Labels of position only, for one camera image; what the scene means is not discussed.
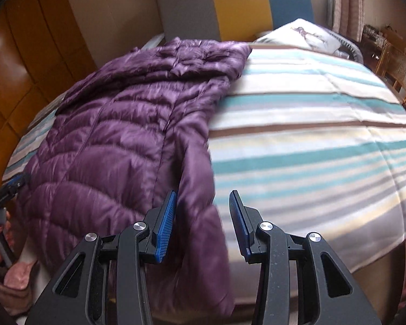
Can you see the wooden rattan chair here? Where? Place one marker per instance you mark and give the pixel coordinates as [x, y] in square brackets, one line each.
[392, 63]

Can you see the pink curtain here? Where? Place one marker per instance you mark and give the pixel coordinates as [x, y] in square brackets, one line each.
[349, 18]

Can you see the cluttered wooden desk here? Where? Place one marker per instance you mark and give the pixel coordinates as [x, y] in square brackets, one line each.
[374, 40]

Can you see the purple quilted down jacket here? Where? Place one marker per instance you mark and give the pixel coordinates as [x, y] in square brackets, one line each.
[123, 138]

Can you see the grey yellow blue headboard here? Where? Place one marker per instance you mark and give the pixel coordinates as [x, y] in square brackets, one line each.
[224, 20]

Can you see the white printed pillow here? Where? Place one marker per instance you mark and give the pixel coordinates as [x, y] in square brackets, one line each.
[303, 34]

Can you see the striped bed cover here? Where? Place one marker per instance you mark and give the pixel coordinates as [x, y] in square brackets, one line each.
[313, 142]

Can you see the pink clothes pile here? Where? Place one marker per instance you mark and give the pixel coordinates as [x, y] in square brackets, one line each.
[16, 295]

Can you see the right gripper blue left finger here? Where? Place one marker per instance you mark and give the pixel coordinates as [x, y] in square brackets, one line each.
[160, 223]

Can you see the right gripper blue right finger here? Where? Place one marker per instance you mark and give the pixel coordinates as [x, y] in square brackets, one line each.
[245, 221]

